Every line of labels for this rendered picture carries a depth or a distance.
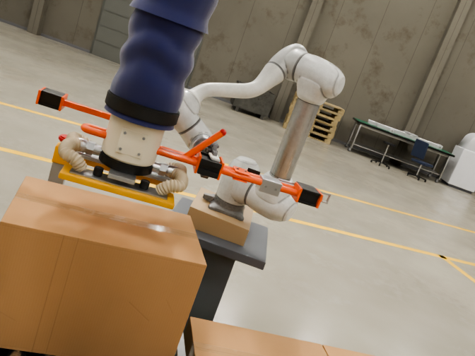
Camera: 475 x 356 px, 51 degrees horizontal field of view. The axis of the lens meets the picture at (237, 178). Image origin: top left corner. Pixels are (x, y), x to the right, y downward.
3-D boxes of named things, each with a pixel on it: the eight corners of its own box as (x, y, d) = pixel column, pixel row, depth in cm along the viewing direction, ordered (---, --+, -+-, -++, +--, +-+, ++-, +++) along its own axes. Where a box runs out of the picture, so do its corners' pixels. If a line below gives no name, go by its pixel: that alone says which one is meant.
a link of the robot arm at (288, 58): (264, 54, 209) (290, 67, 203) (290, 32, 217) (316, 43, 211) (265, 78, 220) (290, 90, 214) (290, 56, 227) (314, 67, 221)
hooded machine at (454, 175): (465, 189, 1477) (490, 138, 1438) (473, 195, 1409) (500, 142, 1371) (439, 179, 1477) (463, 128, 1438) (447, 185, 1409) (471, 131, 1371)
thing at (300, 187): (295, 202, 165) (300, 188, 164) (290, 194, 172) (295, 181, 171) (318, 208, 167) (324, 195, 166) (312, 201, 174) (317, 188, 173)
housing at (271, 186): (258, 191, 163) (263, 179, 162) (254, 184, 169) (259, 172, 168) (278, 197, 165) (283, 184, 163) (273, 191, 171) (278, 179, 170)
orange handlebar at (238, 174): (41, 123, 147) (44, 111, 146) (61, 106, 176) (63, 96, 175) (322, 207, 168) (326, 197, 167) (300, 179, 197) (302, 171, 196)
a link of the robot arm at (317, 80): (258, 201, 248) (294, 224, 238) (239, 209, 235) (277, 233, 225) (314, 51, 216) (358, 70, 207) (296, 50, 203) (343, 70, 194)
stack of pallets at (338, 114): (327, 140, 1477) (341, 107, 1453) (331, 145, 1381) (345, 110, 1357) (282, 123, 1477) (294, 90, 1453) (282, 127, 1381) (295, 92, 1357)
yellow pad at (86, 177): (57, 178, 141) (61, 162, 140) (63, 168, 151) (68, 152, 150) (172, 210, 149) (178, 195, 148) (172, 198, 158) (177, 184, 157)
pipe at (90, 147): (61, 164, 142) (66, 145, 141) (76, 144, 166) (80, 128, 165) (176, 197, 150) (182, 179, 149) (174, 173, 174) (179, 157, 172)
